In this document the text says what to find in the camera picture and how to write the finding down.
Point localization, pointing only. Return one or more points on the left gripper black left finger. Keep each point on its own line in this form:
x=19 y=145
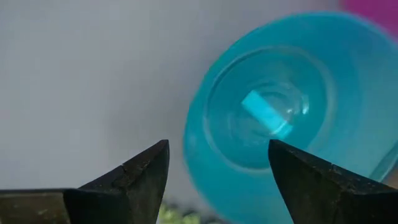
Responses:
x=136 y=193

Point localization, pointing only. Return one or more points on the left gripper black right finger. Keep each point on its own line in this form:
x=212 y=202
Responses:
x=317 y=193

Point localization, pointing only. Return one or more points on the magenta plastic bowl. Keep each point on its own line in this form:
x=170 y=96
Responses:
x=373 y=9

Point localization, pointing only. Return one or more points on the green succulent plant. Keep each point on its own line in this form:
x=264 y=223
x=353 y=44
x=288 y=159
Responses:
x=174 y=216

